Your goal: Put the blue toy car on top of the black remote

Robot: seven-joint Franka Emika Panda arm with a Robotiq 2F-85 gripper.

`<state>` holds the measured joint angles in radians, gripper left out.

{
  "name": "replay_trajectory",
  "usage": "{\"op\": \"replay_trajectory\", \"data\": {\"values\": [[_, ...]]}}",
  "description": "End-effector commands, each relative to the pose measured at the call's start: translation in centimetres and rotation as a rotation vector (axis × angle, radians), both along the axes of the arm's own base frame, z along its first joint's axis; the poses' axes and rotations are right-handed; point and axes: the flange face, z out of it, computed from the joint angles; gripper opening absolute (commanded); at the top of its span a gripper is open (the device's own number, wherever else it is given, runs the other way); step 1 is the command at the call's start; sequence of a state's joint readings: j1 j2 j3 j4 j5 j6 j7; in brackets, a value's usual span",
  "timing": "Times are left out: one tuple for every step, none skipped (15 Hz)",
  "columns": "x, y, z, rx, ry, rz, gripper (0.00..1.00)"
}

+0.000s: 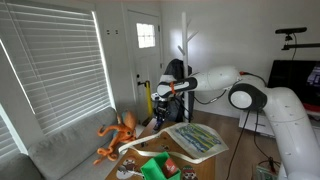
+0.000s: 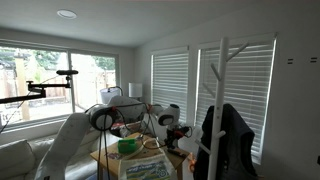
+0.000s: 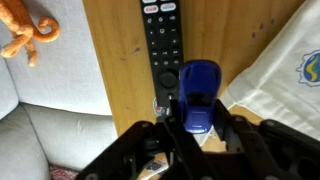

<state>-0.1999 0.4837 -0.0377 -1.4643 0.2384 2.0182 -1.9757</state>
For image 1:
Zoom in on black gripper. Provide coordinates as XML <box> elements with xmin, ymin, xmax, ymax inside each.
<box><xmin>153</xmin><ymin>99</ymin><xmax>172</xmax><ymax>126</ymax></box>

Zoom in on yellow bat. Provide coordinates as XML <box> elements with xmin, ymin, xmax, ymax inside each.
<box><xmin>143</xmin><ymin>79</ymin><xmax>155</xmax><ymax>127</ymax></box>

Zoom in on light wooden table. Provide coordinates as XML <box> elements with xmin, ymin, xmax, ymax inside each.
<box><xmin>104</xmin><ymin>118</ymin><xmax>218</xmax><ymax>180</ymax></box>

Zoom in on white printed tote bag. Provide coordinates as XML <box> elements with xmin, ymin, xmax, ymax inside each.
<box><xmin>118</xmin><ymin>121</ymin><xmax>230</xmax><ymax>165</ymax></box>

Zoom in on orange octopus plush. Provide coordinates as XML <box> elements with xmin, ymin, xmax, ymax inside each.
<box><xmin>92</xmin><ymin>109</ymin><xmax>138</xmax><ymax>166</ymax></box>

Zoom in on red card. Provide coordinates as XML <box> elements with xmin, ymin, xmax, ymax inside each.
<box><xmin>162</xmin><ymin>157</ymin><xmax>180</xmax><ymax>177</ymax></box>

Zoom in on green plastic box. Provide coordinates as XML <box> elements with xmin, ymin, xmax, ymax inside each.
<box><xmin>139</xmin><ymin>151</ymin><xmax>183</xmax><ymax>180</ymax></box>

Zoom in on dark hanging jacket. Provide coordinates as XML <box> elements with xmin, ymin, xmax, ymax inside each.
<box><xmin>162</xmin><ymin>58</ymin><xmax>195</xmax><ymax>123</ymax></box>

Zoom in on white door with window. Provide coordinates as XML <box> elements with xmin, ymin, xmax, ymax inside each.
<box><xmin>125</xmin><ymin>9</ymin><xmax>165</xmax><ymax>124</ymax></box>

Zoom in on cartoon figure sticker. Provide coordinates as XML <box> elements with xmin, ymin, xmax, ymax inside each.
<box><xmin>115</xmin><ymin>156</ymin><xmax>145</xmax><ymax>180</ymax></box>
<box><xmin>181</xmin><ymin>165</ymin><xmax>200</xmax><ymax>180</ymax></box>

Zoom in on white coat rack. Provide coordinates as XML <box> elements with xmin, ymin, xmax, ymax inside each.
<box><xmin>176</xmin><ymin>11</ymin><xmax>200</xmax><ymax>123</ymax></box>

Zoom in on white television cabinet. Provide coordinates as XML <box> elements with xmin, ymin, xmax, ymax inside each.
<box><xmin>237</xmin><ymin>109</ymin><xmax>320</xmax><ymax>140</ymax></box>

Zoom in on grey sofa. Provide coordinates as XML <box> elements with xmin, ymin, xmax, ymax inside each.
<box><xmin>0</xmin><ymin>106</ymin><xmax>148</xmax><ymax>180</ymax></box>

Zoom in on wide white window blind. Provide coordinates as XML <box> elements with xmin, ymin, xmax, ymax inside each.
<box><xmin>0</xmin><ymin>2</ymin><xmax>112</xmax><ymax>138</ymax></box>

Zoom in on greenish electronics box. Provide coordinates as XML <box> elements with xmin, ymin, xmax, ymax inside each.
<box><xmin>254</xmin><ymin>164</ymin><xmax>280</xmax><ymax>180</ymax></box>

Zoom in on black television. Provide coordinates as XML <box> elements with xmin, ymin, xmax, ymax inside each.
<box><xmin>267</xmin><ymin>59</ymin><xmax>320</xmax><ymax>115</ymax></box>

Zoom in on narrow white window blind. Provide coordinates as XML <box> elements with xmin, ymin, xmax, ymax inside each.
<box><xmin>0</xmin><ymin>114</ymin><xmax>22</xmax><ymax>162</ymax></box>

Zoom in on black door handle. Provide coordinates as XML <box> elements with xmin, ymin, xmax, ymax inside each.
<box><xmin>135</xmin><ymin>73</ymin><xmax>148</xmax><ymax>88</ymax></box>

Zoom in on black hanging robot cable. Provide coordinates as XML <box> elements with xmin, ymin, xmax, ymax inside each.
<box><xmin>225</xmin><ymin>110</ymin><xmax>278</xmax><ymax>180</ymax></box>

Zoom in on black stereo camera bar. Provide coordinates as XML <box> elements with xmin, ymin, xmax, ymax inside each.
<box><xmin>274</xmin><ymin>26</ymin><xmax>308</xmax><ymax>35</ymax></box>

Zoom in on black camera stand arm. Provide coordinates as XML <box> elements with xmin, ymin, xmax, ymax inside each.
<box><xmin>281</xmin><ymin>33</ymin><xmax>320</xmax><ymax>52</ymax></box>

